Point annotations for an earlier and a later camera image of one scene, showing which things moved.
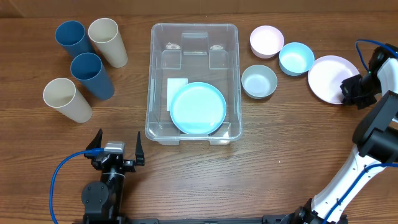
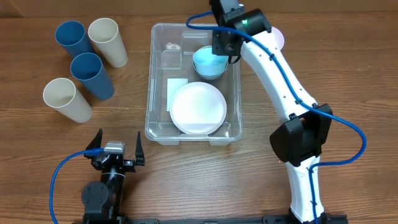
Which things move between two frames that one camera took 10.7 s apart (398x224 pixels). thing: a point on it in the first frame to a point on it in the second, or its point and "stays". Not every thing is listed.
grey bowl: x=259 y=81 to x=208 y=77
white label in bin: x=173 y=85 stays
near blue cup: x=87 y=68 stays
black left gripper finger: x=96 y=142 stays
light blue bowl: x=295 y=59 to x=208 y=64
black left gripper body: x=127 y=163 stays
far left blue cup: x=71 y=35 stays
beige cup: x=61 y=94 stays
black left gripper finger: x=139 y=154 stays
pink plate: x=325 y=74 to x=198 y=108
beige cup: x=104 y=33 stays
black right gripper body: x=362 y=89 to x=222 y=46
